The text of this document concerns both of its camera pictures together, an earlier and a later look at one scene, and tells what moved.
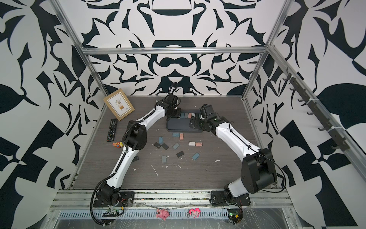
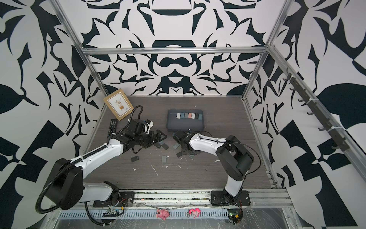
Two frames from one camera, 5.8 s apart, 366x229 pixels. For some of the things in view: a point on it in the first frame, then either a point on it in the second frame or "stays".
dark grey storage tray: x=181 y=124 stays
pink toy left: x=163 y=213 stays
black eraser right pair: x=165 y=146 stays
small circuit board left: x=111 y=213 stays
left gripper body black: x=176 y=112 to x=146 y=140
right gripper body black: x=203 y=123 to x=188 y=152
